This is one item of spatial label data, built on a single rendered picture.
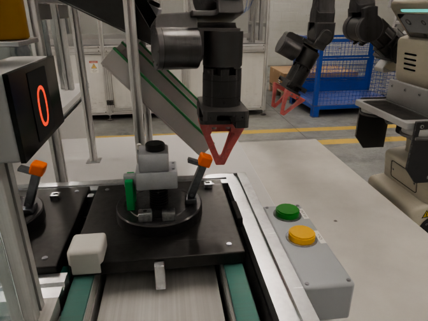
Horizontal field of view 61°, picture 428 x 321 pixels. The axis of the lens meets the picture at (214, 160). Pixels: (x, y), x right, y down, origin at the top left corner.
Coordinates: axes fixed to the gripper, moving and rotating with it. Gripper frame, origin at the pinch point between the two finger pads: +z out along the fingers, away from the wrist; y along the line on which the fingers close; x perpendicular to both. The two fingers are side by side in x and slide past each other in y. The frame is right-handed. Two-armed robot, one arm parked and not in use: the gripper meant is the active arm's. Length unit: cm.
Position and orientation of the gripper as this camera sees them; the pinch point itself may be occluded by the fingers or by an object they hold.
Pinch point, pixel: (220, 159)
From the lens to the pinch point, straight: 58.2
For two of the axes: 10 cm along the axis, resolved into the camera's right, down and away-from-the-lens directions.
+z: -0.2, 9.3, 3.7
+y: 1.2, 3.7, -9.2
